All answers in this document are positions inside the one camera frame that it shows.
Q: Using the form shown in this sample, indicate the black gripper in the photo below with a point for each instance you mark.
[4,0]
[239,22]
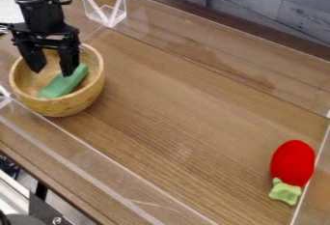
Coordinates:
[43,30]

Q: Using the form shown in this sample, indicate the green foam stick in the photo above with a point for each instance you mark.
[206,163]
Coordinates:
[64,84]

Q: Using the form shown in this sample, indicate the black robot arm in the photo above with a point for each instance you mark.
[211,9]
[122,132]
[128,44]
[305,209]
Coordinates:
[44,31]

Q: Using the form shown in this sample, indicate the brown wooden bowl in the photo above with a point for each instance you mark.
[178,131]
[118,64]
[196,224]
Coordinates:
[28,83]

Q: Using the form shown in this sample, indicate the black clamp under table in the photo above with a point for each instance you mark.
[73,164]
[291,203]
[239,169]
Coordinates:
[29,212]

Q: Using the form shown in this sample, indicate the red plush strawberry toy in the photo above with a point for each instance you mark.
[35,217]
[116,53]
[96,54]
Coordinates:
[291,170]

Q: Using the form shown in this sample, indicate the clear acrylic corner bracket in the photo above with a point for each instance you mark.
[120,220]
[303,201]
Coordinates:
[106,15]

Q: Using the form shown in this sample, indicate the clear acrylic tray wall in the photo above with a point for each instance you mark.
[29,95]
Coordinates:
[172,148]

